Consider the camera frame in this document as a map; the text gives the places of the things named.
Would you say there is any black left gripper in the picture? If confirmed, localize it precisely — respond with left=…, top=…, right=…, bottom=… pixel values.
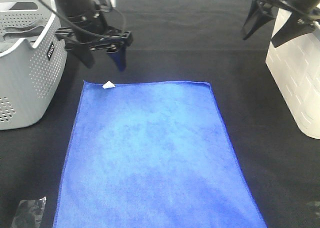
left=55, top=12, right=133, bottom=71

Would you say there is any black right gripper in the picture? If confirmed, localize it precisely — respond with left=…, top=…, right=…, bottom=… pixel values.
left=241, top=0, right=316, bottom=48

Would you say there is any blue microfibre towel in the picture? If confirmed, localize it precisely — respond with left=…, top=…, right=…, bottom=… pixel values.
left=53, top=81, right=266, bottom=228

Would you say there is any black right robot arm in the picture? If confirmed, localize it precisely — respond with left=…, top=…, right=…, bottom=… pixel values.
left=241, top=0, right=320, bottom=48

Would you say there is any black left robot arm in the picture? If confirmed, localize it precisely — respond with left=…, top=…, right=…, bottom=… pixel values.
left=55, top=0, right=133, bottom=71

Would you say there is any grey towel in basket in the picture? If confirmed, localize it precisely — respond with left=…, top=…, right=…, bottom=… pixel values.
left=0, top=25, right=45, bottom=52

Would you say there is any white plastic storage bin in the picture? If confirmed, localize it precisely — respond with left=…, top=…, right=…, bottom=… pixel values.
left=265, top=23, right=320, bottom=139

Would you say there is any grey perforated laundry basket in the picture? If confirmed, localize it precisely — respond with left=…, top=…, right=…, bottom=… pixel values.
left=0, top=0, right=67, bottom=130

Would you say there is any clear tape strip left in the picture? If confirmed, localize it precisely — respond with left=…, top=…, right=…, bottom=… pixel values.
left=10, top=197, right=47, bottom=228

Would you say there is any clear tape strip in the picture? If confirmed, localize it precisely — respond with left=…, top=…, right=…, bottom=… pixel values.
left=306, top=201, right=320, bottom=219
left=10, top=197, right=47, bottom=228

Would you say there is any clear tape strip right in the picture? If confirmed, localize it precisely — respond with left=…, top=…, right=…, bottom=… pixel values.
left=306, top=201, right=320, bottom=219

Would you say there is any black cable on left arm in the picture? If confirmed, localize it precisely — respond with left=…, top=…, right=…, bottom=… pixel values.
left=26, top=0, right=127, bottom=39

